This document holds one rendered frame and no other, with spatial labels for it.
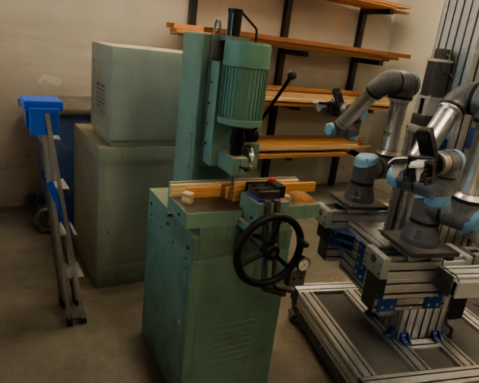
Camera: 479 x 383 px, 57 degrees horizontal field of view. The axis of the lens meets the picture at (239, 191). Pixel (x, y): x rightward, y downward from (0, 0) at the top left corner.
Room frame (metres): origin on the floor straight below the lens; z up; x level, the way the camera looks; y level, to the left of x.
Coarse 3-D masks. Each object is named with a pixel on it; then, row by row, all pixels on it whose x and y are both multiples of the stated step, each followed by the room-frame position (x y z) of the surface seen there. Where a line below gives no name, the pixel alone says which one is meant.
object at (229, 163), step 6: (222, 150) 1.79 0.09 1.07; (228, 150) 1.80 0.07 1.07; (222, 156) 1.76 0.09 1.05; (228, 156) 1.72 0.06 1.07; (234, 156) 1.73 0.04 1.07; (240, 156) 1.74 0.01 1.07; (222, 162) 1.76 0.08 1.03; (228, 162) 1.71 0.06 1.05; (234, 162) 1.68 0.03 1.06; (240, 162) 1.70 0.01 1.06; (246, 162) 1.71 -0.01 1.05; (222, 168) 1.75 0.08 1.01; (228, 168) 1.71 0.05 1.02; (234, 168) 1.69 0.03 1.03; (234, 174) 1.69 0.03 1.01; (240, 174) 1.70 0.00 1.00
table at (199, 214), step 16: (288, 192) 1.87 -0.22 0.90; (176, 208) 1.56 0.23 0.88; (192, 208) 1.53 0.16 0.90; (208, 208) 1.55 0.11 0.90; (224, 208) 1.57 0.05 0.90; (240, 208) 1.60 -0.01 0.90; (304, 208) 1.73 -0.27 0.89; (192, 224) 1.48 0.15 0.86; (208, 224) 1.52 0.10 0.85; (224, 224) 1.55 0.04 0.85; (240, 224) 1.55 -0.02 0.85; (288, 224) 1.58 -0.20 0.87
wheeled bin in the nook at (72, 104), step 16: (64, 96) 3.39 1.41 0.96; (64, 112) 3.00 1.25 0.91; (80, 112) 3.06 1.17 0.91; (64, 128) 3.04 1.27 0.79; (64, 144) 3.04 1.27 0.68; (64, 160) 3.05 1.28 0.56; (64, 176) 3.06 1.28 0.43; (32, 192) 3.29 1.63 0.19; (64, 192) 3.07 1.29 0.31; (32, 208) 3.28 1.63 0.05; (48, 224) 2.97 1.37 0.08
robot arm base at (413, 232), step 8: (408, 224) 1.69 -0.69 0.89; (416, 224) 1.66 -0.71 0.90; (424, 224) 1.64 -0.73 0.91; (432, 224) 1.64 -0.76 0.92; (408, 232) 1.67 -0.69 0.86; (416, 232) 1.65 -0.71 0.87; (424, 232) 1.63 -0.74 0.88; (432, 232) 1.64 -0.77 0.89; (408, 240) 1.65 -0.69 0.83; (416, 240) 1.63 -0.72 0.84; (424, 240) 1.62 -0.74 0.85; (432, 240) 1.63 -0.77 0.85; (432, 248) 1.62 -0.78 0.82
